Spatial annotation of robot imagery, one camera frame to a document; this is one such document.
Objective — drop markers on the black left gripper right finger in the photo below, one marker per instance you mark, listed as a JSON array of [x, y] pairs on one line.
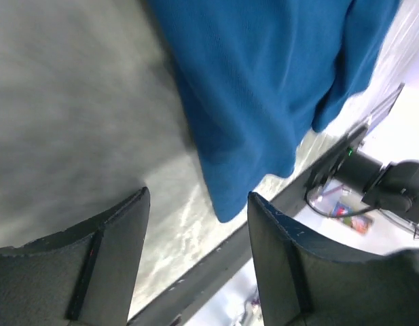
[[305, 278]]

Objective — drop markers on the aluminium frame rail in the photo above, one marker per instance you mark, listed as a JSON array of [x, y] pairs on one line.
[[382, 110]]

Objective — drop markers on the colourful box in background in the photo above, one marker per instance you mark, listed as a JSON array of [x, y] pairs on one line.
[[359, 223]]

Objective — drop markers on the blue printed t-shirt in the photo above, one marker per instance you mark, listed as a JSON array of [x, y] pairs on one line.
[[255, 76]]

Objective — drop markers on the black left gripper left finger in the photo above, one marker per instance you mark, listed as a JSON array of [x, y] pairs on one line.
[[83, 275]]

